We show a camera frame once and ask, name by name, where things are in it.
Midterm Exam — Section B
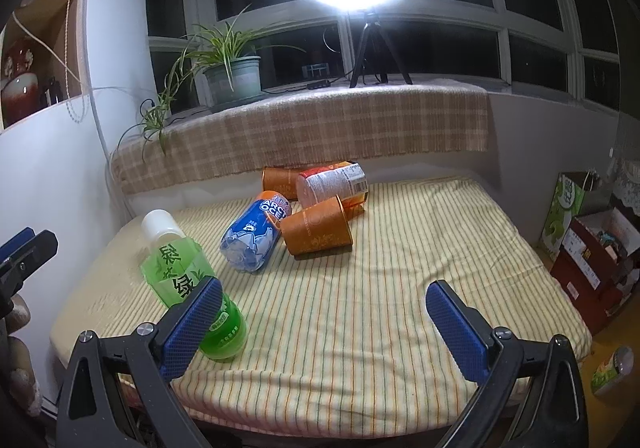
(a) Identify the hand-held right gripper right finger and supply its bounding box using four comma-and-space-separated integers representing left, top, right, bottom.
425, 279, 588, 448

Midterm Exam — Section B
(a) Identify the green white carton box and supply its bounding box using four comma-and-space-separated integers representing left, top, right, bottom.
542, 171, 601, 261

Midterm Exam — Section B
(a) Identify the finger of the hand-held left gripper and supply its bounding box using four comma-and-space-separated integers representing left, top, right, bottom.
0, 229, 59, 301
0, 227, 36, 270

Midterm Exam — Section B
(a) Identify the orange bottle white label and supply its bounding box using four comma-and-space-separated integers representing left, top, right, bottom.
296, 161, 370, 208

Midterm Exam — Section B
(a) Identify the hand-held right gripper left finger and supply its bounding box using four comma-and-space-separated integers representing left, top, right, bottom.
56, 277, 223, 448

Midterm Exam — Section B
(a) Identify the person's left hand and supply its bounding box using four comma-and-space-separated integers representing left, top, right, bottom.
6, 293, 42, 418

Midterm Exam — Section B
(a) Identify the red cardboard box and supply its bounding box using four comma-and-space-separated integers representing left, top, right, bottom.
550, 208, 640, 336

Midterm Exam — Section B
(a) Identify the red ceramic jar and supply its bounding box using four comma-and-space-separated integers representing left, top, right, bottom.
0, 36, 42, 126

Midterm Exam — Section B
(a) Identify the striped bed sheet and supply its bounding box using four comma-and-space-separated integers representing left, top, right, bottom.
50, 173, 593, 434

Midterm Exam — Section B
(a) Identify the wooden shelf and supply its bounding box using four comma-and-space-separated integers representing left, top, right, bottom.
0, 0, 98, 134

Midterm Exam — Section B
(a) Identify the plaid cloth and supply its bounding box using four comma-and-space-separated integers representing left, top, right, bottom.
110, 82, 490, 196

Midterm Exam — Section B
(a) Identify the black tripod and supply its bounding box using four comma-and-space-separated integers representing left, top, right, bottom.
348, 11, 414, 89

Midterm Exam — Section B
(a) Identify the white window frame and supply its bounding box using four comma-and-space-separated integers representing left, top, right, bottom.
145, 0, 621, 112

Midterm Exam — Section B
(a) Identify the green plastic bottle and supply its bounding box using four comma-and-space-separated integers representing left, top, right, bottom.
140, 209, 248, 363

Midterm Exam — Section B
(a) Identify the potted spider plant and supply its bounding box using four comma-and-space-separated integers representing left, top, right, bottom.
117, 3, 306, 159

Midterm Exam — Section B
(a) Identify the blue label plastic bottle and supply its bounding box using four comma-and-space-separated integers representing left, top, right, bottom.
220, 189, 293, 274

